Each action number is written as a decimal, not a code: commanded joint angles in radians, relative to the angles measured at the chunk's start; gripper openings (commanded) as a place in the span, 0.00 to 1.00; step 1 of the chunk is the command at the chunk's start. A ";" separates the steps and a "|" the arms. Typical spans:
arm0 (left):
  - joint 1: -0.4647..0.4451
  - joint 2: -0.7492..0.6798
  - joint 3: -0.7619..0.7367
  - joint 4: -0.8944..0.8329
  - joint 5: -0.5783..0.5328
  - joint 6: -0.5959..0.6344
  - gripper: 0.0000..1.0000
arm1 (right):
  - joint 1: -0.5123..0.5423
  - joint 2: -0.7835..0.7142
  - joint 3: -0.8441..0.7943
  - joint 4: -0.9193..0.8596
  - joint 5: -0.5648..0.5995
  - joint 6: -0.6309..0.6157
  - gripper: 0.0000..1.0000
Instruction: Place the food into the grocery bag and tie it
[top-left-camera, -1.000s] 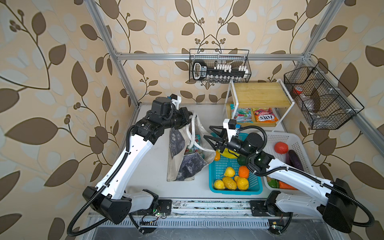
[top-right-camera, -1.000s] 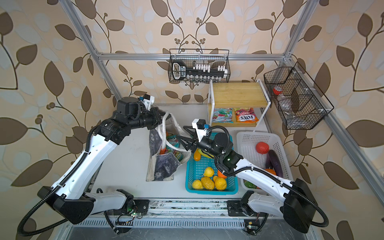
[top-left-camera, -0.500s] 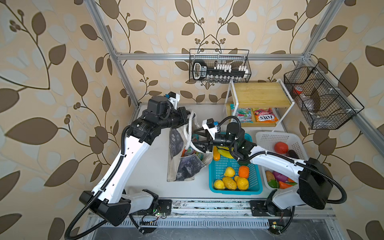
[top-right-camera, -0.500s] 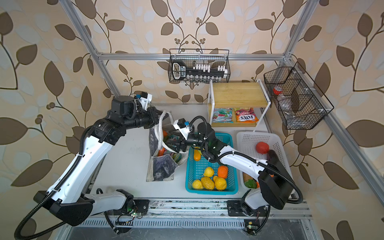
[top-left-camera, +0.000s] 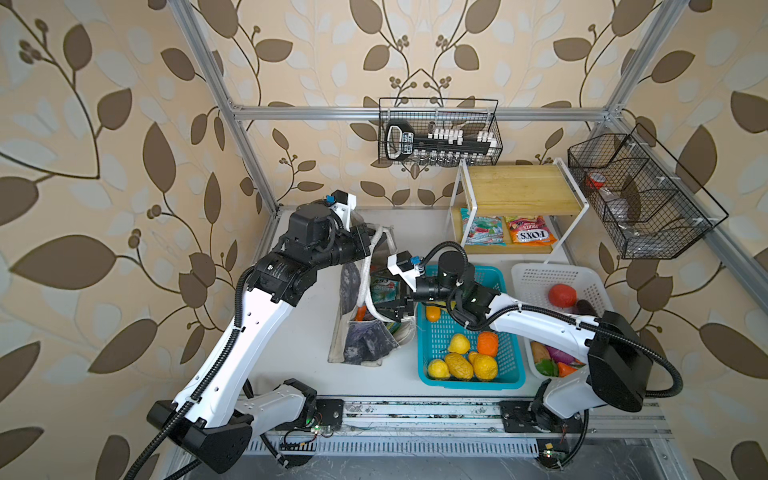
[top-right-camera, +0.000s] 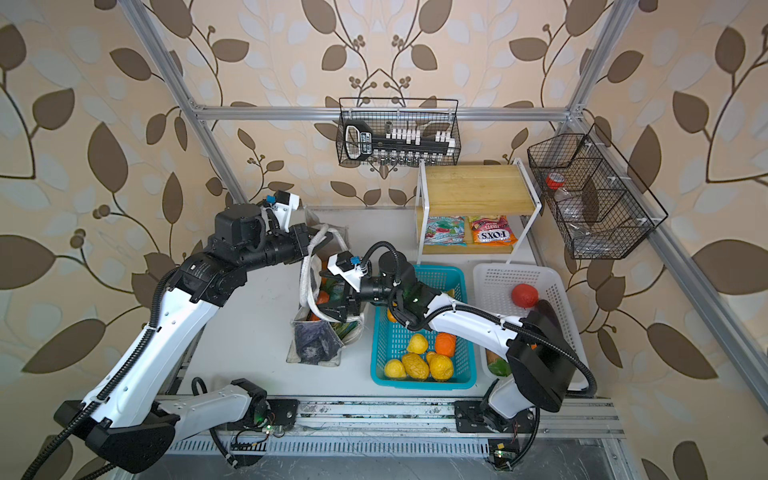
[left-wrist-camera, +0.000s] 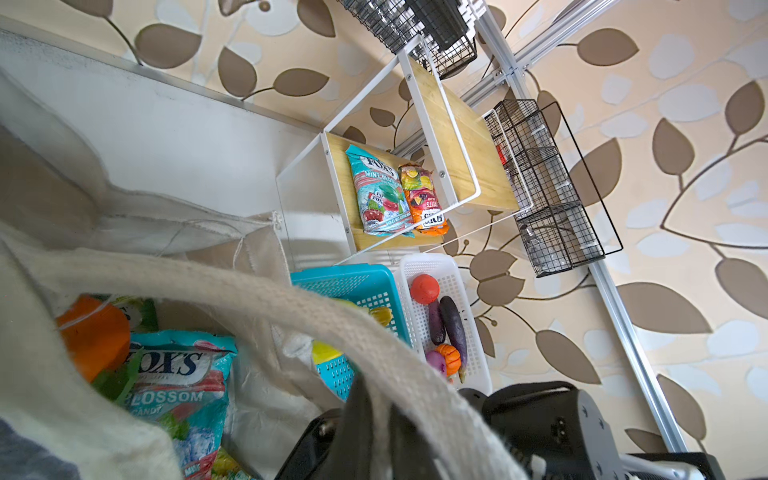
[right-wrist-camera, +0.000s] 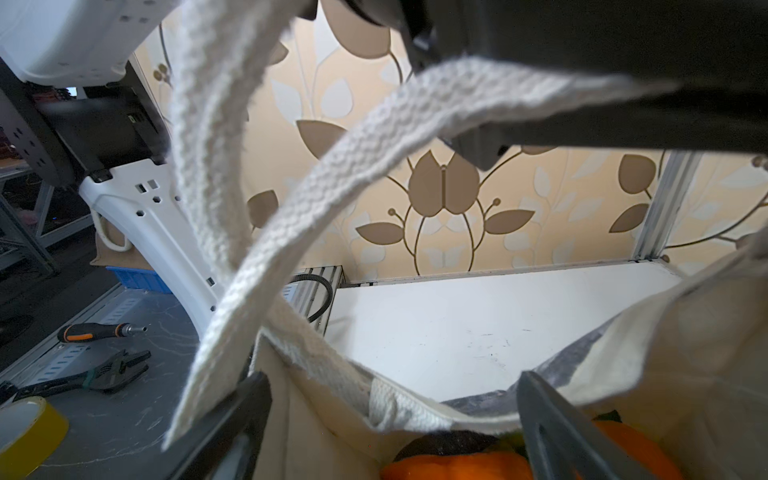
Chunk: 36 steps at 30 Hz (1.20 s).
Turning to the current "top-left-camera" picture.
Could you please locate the small yellow lemon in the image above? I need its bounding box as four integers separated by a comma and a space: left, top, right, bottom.
427, 359, 451, 380

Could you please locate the black wire basket right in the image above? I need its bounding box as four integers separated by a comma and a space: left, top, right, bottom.
567, 124, 729, 260

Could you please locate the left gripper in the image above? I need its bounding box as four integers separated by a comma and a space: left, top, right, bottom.
305, 221, 384, 272

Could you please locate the white canvas grocery bag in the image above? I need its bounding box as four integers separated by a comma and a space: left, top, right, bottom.
327, 227, 416, 367

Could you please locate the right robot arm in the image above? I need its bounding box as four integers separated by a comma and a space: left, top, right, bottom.
387, 241, 684, 431

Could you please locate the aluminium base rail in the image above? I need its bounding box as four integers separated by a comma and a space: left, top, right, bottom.
245, 396, 673, 458

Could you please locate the black tool in basket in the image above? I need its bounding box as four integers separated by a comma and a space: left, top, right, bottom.
379, 119, 503, 167

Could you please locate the black wire basket centre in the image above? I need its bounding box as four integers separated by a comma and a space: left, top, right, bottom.
378, 96, 503, 168

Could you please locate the purple onion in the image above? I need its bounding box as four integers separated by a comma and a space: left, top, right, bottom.
546, 346, 576, 365

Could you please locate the orange tangerine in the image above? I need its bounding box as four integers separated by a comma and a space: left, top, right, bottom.
476, 331, 499, 357

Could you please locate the plastic bottle red cap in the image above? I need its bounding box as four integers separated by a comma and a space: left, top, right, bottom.
587, 172, 629, 222

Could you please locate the black wire basket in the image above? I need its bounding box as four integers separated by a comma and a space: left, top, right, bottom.
378, 96, 503, 168
567, 124, 729, 260

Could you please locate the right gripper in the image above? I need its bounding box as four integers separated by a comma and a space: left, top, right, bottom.
368, 261, 461, 324

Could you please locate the orange Fox's candy bag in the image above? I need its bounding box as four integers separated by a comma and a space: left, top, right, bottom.
505, 216, 557, 246

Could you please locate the white wooden shelf rack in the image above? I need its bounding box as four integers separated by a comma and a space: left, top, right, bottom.
445, 158, 590, 264

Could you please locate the brown potato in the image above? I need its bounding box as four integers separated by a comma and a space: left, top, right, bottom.
529, 341, 551, 364

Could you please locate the yellow bumpy lemon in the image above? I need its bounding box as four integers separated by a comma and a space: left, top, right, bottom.
444, 353, 474, 381

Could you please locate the yellow round lemon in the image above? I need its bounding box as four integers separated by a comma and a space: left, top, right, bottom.
471, 354, 499, 381

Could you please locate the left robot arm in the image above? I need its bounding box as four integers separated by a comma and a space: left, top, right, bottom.
125, 190, 377, 479

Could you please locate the purple eggplant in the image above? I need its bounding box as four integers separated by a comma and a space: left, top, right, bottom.
575, 299, 598, 317

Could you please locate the green pepper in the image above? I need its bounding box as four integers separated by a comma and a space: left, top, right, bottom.
535, 359, 559, 378

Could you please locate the red green candy bag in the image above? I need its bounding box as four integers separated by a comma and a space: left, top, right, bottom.
460, 208, 505, 246

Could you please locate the teal plastic basket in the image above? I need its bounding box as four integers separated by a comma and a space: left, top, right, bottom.
416, 263, 527, 391

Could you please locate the red tomato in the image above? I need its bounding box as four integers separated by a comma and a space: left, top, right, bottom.
548, 284, 579, 309

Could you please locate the pink teal snack bag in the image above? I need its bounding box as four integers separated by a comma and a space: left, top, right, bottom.
370, 275, 401, 304

